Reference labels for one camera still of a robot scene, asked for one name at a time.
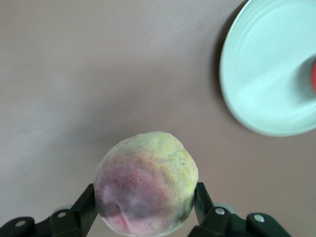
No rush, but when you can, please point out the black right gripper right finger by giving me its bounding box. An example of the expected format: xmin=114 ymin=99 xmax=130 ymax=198
xmin=189 ymin=182 xmax=292 ymax=237

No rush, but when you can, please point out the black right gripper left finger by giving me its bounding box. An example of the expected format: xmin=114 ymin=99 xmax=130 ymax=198
xmin=0 ymin=182 xmax=99 ymax=237

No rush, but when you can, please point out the yellow-pink peach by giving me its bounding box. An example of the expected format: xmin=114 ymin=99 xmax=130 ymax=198
xmin=94 ymin=131 xmax=199 ymax=235

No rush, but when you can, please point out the red pomegranate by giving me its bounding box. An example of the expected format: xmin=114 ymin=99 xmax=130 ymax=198
xmin=309 ymin=61 xmax=316 ymax=95

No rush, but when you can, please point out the brown table cover mat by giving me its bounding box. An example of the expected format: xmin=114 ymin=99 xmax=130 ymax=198
xmin=0 ymin=0 xmax=316 ymax=237

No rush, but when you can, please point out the pale green round plate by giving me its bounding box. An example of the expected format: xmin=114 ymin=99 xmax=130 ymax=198
xmin=219 ymin=0 xmax=316 ymax=137

